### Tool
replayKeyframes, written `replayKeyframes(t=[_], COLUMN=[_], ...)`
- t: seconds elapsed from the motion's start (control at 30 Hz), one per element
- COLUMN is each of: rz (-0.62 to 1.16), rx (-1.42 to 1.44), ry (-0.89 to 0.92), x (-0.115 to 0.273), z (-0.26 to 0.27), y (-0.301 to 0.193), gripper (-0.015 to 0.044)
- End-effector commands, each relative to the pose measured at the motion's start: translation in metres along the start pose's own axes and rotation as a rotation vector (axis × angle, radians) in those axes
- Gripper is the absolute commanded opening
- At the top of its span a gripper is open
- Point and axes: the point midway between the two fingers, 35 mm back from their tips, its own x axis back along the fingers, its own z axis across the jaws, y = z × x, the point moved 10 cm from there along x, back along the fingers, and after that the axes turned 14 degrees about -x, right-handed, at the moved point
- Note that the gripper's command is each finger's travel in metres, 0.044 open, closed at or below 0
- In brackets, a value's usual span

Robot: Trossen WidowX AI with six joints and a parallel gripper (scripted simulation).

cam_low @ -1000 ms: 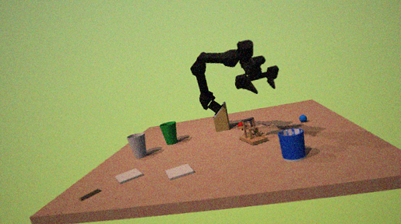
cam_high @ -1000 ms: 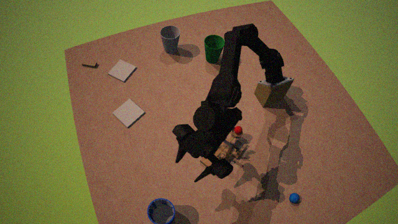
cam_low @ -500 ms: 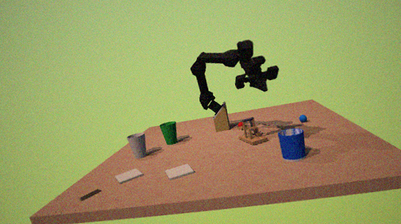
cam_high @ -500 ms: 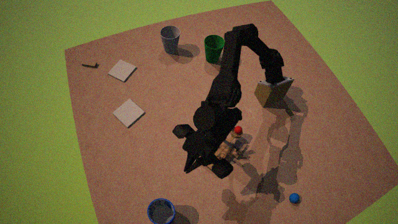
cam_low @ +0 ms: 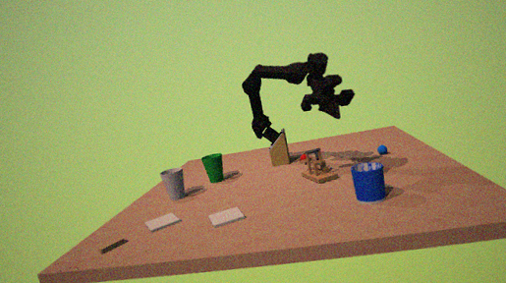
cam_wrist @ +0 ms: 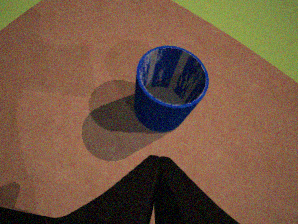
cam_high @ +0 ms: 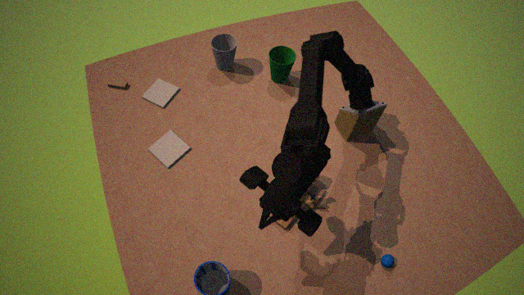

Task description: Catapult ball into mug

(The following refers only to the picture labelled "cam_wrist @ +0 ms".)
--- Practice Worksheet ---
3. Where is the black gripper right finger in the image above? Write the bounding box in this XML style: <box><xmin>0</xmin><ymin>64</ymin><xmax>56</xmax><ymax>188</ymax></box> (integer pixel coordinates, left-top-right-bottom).
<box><xmin>154</xmin><ymin>156</ymin><xmax>239</xmax><ymax>224</ymax></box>

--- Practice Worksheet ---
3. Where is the dark blue cup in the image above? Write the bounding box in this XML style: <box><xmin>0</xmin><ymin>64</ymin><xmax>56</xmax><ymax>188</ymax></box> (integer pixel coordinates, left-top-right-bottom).
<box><xmin>134</xmin><ymin>45</ymin><xmax>209</xmax><ymax>133</ymax></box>

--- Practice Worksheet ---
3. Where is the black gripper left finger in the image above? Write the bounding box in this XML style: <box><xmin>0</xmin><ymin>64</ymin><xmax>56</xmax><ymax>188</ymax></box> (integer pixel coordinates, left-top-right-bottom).
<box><xmin>0</xmin><ymin>155</ymin><xmax>160</xmax><ymax>224</ymax></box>

